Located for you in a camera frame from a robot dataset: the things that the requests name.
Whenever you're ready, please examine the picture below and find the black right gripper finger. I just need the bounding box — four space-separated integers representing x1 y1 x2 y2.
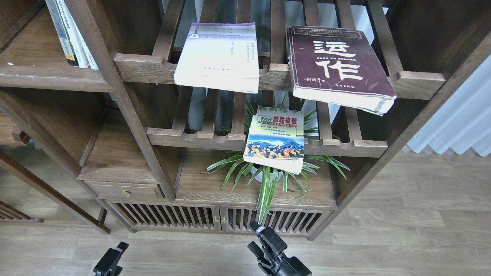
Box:
249 221 287 258
247 241 269 265

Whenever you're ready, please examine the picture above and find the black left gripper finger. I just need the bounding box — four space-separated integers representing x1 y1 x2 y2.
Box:
93 242 129 276

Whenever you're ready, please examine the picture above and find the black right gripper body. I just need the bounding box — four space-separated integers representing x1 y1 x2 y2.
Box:
257 250 312 276

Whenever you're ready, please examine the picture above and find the green yellow paperback book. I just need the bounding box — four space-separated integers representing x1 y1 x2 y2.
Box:
243 106 305 174

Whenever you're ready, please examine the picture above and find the white plant pot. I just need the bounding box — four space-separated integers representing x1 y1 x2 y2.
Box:
250 164 283 183

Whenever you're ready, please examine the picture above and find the brass drawer knob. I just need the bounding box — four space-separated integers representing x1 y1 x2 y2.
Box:
122 189 131 197

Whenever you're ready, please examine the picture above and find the green spider plant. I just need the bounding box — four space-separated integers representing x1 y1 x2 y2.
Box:
202 99 351 223

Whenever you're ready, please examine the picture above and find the dark wooden bookshelf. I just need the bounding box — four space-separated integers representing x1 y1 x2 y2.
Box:
1 0 490 240

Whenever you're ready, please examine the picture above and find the maroon thick book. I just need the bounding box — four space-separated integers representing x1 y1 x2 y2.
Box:
287 26 396 116

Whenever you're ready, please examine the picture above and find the white purple paperback book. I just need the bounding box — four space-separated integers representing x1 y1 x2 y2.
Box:
174 23 259 94

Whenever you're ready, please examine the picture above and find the thin white upright book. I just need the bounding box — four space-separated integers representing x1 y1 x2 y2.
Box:
75 23 99 70

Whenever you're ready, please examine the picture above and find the white curtain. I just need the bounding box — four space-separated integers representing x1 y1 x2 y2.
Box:
403 58 491 156

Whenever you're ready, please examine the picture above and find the dark spine upright book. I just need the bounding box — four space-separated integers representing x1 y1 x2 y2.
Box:
46 0 78 67

